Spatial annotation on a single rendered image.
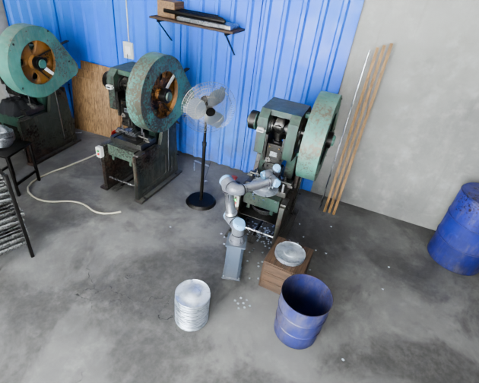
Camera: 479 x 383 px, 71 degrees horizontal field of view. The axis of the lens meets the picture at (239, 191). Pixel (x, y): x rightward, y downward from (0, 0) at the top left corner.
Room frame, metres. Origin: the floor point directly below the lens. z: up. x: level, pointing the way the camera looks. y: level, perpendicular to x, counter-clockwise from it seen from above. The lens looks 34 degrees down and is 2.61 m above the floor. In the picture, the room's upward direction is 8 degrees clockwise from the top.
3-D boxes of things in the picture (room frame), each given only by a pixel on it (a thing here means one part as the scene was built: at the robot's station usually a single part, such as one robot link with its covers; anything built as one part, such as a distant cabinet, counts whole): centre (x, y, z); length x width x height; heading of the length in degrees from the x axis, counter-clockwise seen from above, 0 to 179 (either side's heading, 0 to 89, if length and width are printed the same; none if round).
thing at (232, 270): (2.35, -0.04, 0.23); 0.19 x 0.19 x 0.45; 87
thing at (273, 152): (3.04, -0.30, 1.04); 0.17 x 0.15 x 0.30; 162
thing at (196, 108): (3.82, 0.39, 0.80); 1.24 x 0.65 x 1.59; 162
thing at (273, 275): (2.36, -0.56, 0.18); 0.40 x 0.38 x 0.35; 159
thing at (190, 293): (1.79, 0.27, 0.32); 0.29 x 0.29 x 0.01
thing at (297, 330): (1.81, -0.65, 0.24); 0.42 x 0.42 x 0.48
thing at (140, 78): (3.97, 1.22, 0.87); 1.53 x 0.99 x 1.74; 160
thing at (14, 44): (4.45, 2.92, 0.87); 1.53 x 0.99 x 1.74; 165
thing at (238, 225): (2.36, -0.03, 0.62); 0.13 x 0.12 x 0.14; 33
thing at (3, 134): (3.31, 2.80, 0.40); 0.45 x 0.40 x 0.79; 84
